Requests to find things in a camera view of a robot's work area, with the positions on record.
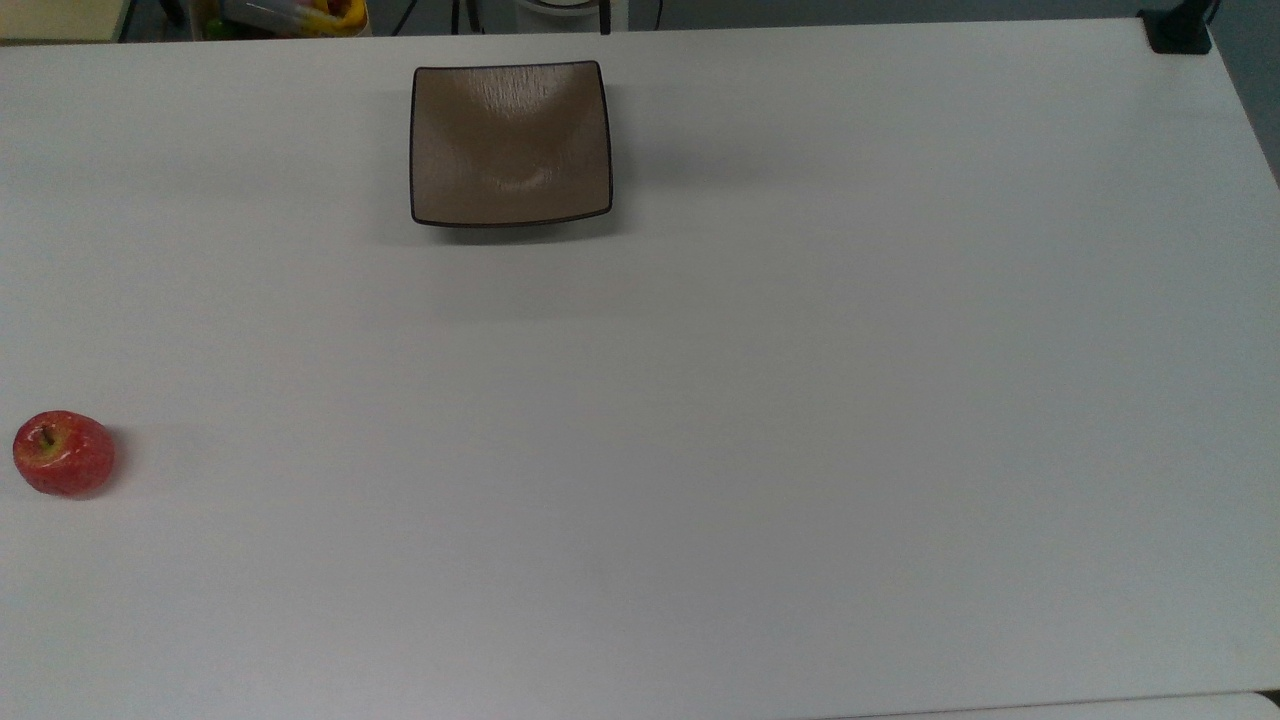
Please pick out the red ball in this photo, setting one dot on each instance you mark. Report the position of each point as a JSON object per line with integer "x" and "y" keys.
{"x": 65, "y": 460}

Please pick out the brown square ceramic plate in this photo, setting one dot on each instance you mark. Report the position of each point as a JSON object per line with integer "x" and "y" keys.
{"x": 510, "y": 150}

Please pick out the black stand legs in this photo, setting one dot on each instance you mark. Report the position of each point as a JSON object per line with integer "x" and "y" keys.
{"x": 470, "y": 15}

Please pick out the yellow plastic bag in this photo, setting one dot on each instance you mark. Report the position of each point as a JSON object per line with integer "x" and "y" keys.
{"x": 340, "y": 18}

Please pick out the black table clamp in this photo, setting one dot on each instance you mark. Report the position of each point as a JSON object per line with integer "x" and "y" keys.
{"x": 1178, "y": 35}

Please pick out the beige cabinet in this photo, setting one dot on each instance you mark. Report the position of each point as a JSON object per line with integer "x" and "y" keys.
{"x": 50, "y": 15}

